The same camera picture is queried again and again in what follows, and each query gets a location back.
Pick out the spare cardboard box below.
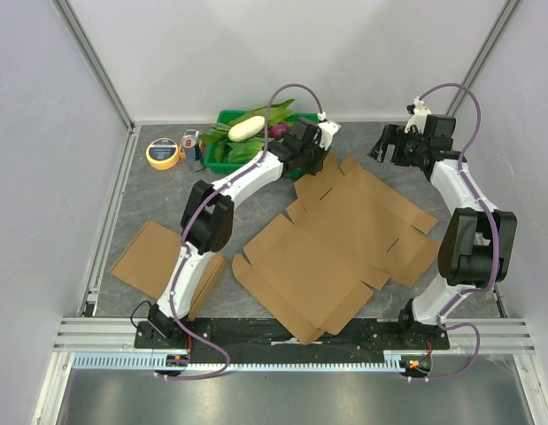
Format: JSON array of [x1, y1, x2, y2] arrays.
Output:
[[232, 153, 440, 344]]

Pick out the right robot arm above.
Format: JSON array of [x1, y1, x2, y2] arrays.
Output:
[[369, 114, 517, 349]]

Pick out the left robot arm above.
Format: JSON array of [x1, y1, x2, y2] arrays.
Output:
[[147, 113, 340, 348]]

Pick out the purple onion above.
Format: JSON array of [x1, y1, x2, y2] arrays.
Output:
[[270, 123, 290, 139]]

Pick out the white eggplant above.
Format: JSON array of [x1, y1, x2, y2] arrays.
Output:
[[228, 116, 266, 143]]

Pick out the bok choy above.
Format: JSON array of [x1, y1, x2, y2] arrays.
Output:
[[227, 141, 264, 164]]

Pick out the green plastic tray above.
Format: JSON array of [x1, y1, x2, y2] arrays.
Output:
[[204, 110, 318, 174]]

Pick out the leafy green vegetable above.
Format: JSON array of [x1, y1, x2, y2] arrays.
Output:
[[200, 99, 294, 146]]

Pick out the green long beans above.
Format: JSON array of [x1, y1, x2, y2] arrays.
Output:
[[211, 122, 230, 135]]

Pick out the red and blue drink can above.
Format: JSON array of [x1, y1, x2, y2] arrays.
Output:
[[181, 138, 205, 173]]

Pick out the yellow tape roll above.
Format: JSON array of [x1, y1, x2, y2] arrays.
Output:
[[145, 137, 180, 171]]

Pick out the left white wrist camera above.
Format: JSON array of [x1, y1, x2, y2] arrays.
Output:
[[317, 112, 341, 151]]

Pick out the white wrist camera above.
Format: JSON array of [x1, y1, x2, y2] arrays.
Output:
[[405, 97, 431, 134], [317, 112, 341, 151]]

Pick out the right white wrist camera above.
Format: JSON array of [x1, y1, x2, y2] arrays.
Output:
[[405, 97, 431, 134]]

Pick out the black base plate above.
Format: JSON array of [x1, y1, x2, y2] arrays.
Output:
[[134, 318, 450, 358]]

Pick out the slotted cable duct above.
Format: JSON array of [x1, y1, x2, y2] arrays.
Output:
[[73, 345, 432, 372]]

